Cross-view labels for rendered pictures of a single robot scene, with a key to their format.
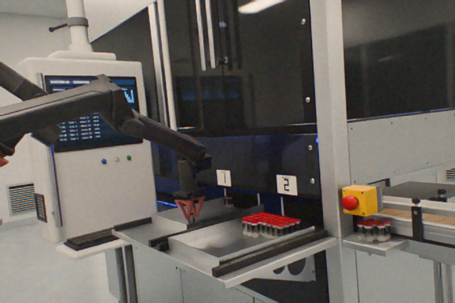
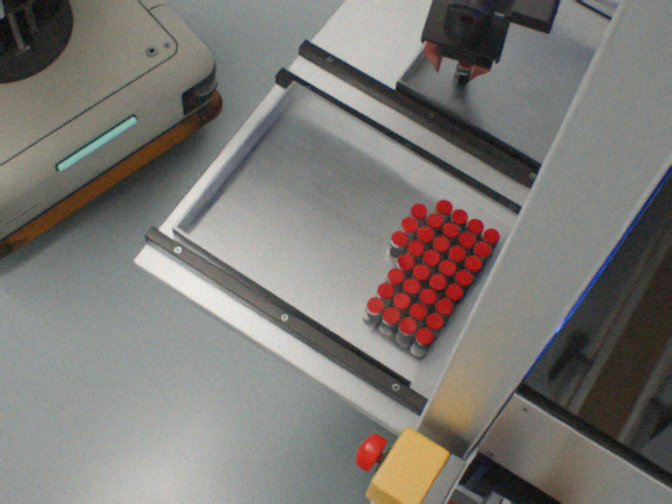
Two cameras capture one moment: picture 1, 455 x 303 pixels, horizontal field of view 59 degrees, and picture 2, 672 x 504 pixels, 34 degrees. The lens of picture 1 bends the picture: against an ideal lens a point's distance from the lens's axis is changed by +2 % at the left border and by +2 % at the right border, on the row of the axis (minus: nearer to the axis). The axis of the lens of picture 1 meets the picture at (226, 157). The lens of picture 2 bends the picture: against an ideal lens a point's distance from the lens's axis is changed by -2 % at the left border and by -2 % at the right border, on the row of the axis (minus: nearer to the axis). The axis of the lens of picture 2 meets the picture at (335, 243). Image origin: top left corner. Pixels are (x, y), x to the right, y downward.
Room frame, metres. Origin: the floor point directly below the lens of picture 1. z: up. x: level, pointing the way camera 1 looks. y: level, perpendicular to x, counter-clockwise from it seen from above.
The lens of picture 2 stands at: (0.82, -0.54, 2.11)
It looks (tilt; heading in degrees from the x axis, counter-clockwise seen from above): 64 degrees down; 61
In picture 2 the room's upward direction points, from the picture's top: 9 degrees clockwise
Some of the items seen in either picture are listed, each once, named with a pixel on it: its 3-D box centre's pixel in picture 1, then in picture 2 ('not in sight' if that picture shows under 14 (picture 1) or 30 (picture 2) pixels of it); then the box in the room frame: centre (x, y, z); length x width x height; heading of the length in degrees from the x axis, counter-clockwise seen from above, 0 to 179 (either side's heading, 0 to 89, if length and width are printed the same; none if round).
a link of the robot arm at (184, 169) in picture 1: (187, 167); not in sight; (1.34, 0.13, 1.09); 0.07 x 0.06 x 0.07; 140
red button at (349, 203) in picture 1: (351, 202); (375, 455); (1.03, -0.32, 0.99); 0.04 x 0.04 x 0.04; 36
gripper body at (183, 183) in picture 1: (188, 184); (468, 18); (1.34, 0.14, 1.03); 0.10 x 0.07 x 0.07; 142
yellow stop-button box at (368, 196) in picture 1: (361, 199); (412, 478); (1.06, -0.36, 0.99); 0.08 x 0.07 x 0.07; 126
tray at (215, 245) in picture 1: (241, 237); (347, 227); (1.12, -0.02, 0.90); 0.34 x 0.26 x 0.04; 126
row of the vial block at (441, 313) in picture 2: (279, 223); (455, 291); (1.22, -0.15, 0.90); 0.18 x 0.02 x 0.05; 36
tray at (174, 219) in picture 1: (207, 213); (551, 83); (1.46, 0.09, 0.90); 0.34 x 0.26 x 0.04; 126
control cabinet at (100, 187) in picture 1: (93, 143); not in sight; (1.80, 0.60, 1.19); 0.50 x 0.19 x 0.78; 131
